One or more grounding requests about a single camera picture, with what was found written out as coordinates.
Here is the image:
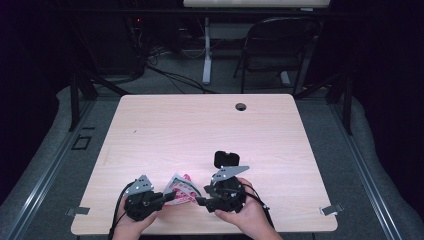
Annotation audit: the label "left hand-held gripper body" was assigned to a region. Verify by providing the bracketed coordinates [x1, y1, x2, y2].
[123, 174, 167, 222]

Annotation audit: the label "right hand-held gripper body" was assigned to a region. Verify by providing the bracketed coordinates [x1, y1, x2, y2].
[209, 165, 251, 214]

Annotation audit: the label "pink printed plastic bag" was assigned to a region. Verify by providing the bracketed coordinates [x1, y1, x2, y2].
[163, 173, 203, 206]

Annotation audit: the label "clear jar with black lid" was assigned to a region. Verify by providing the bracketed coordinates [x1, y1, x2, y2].
[213, 150, 241, 170]

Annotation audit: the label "person's left hand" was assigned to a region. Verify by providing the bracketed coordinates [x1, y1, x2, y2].
[114, 198, 162, 235]

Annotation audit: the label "person's right hand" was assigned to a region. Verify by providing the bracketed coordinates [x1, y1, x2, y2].
[214, 177, 272, 235]

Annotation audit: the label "black metal stand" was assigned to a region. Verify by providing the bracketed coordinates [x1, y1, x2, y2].
[293, 71, 354, 136]
[67, 66, 132, 133]

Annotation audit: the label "white desk leg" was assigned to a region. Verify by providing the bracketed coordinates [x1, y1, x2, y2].
[201, 16, 214, 86]
[279, 70, 292, 88]

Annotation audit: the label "black folding chair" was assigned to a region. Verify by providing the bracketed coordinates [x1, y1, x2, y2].
[232, 16, 322, 96]

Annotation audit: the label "dark computer tower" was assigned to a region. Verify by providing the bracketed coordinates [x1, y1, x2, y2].
[75, 13, 148, 80]

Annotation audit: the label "left hand-held gripper black cable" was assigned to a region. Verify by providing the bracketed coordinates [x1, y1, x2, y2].
[108, 181, 136, 240]

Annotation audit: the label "hand-held gripper black cable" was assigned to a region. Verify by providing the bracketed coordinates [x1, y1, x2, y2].
[233, 183, 275, 230]
[108, 181, 136, 240]

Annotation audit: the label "right hand-held gripper black cable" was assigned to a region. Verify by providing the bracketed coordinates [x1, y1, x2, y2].
[233, 183, 275, 230]

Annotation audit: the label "grey metal table bracket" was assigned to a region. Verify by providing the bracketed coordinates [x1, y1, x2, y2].
[319, 203, 344, 216]
[65, 206, 91, 217]

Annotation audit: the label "grey metal floor rail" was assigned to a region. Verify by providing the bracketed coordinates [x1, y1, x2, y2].
[328, 99, 405, 240]
[5, 99, 96, 240]

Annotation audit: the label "black floor cables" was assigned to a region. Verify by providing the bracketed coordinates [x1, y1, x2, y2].
[145, 46, 218, 95]

